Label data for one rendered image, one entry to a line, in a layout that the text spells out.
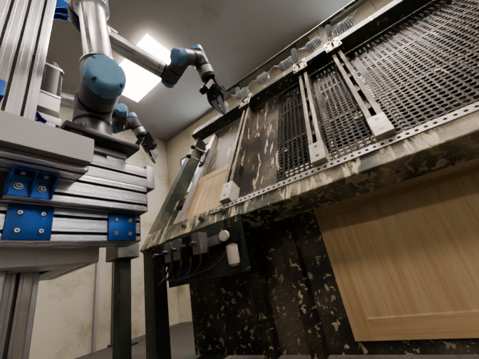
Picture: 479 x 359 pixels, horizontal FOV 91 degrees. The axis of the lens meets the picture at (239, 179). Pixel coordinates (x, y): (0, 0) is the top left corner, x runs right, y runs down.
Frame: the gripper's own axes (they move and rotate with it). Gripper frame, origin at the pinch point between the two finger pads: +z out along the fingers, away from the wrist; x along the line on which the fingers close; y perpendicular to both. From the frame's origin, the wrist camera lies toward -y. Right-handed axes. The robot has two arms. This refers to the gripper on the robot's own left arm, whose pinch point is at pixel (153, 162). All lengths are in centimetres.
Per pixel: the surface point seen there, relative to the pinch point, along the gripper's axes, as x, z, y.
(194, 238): -63, 46, -11
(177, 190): 12.7, 24.7, 6.8
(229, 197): -58, 39, 14
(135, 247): -25, 40, -34
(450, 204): -120, 75, 63
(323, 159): -96, 41, 42
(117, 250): -30, 36, -41
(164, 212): 0.0, 33.1, -10.6
